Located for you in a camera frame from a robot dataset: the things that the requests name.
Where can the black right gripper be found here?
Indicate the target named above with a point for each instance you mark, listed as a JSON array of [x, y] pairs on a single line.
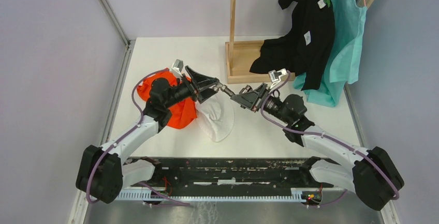
[[252, 100]]

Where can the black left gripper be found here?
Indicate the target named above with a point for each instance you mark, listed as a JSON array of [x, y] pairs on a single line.
[[202, 81]]

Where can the silver angle valve fitting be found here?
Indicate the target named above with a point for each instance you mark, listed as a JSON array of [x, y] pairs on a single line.
[[221, 87]]

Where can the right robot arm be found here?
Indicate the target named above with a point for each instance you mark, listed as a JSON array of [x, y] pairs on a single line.
[[369, 173]]

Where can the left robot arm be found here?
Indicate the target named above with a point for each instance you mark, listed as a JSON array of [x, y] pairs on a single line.
[[103, 173]]

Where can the white bucket hat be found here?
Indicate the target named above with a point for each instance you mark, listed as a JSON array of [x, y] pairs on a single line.
[[216, 117]]

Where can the orange cloth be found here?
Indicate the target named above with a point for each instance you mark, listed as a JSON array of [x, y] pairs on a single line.
[[183, 113]]

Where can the wooden clothes rack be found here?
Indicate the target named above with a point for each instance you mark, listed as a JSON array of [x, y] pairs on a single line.
[[250, 23]]

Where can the black t-shirt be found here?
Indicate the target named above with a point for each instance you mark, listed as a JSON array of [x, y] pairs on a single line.
[[306, 48]]

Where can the teal garment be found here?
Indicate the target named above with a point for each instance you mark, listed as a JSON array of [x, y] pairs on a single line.
[[344, 61]]

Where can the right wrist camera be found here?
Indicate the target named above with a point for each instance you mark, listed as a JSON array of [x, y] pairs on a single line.
[[276, 77]]

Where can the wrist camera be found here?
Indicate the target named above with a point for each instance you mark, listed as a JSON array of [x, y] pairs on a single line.
[[176, 68], [276, 77]]

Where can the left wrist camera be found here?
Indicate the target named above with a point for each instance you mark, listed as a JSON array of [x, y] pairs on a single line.
[[176, 68]]

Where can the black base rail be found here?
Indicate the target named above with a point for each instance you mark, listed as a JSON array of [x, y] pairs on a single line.
[[231, 177]]

